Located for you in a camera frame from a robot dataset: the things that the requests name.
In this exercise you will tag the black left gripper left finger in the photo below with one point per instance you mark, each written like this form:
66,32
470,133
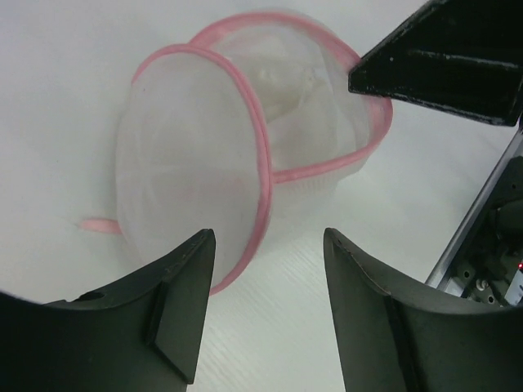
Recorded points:
141,332

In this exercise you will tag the aluminium mounting rail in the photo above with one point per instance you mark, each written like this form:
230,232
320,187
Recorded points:
483,261

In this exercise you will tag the white cloth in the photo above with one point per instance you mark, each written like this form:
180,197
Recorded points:
310,117

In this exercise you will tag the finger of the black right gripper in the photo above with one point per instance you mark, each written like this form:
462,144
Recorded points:
461,57

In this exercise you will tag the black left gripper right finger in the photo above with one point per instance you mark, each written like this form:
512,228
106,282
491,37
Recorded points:
397,334

